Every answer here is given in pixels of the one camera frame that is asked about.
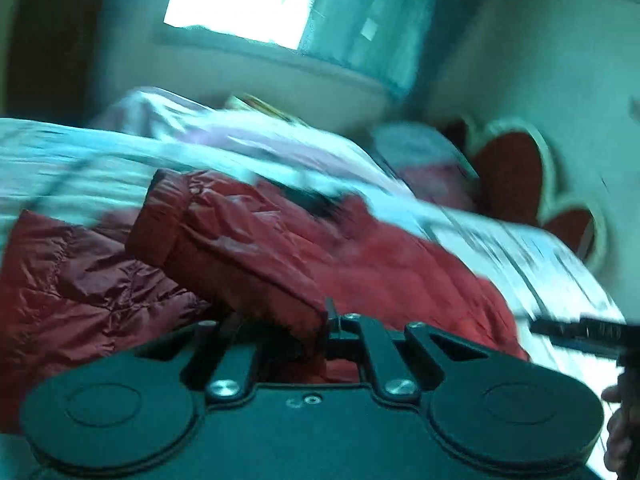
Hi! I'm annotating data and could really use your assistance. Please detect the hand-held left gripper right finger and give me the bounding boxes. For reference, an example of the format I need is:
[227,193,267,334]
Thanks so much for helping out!
[324,298,490,405]

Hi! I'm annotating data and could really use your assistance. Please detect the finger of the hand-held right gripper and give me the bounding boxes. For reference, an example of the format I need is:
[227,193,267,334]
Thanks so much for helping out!
[529,313,629,359]

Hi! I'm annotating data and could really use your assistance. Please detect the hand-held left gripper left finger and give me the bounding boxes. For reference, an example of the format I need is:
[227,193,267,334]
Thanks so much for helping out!
[131,315,303,405]

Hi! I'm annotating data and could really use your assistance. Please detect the red puffer jacket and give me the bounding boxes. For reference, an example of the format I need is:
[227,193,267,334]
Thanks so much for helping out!
[0,167,531,436]

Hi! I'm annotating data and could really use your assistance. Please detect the person's right hand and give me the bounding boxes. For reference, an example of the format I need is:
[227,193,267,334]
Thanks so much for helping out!
[601,384,640,473]

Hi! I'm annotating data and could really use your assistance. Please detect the red flower-shaped headboard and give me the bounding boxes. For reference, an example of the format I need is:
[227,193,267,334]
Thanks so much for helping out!
[444,116,609,275]

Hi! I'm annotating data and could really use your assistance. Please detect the grey and red pillow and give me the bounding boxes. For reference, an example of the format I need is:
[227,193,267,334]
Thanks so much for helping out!
[372,122,482,212]

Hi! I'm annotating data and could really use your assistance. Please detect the pink folded quilt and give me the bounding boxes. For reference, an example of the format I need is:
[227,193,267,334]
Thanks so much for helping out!
[92,86,401,192]

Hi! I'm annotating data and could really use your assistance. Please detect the yellow printed item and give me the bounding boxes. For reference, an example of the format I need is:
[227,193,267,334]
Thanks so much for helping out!
[225,93,307,126]

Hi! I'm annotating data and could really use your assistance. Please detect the white patterned bed sheet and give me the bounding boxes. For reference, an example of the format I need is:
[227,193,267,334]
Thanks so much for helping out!
[0,116,630,480]

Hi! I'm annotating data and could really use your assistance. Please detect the teal curtain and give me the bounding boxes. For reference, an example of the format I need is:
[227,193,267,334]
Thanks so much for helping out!
[299,0,443,97]

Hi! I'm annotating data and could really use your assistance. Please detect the dark wooden furniture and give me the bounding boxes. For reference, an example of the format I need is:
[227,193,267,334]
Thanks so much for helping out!
[0,0,103,117]

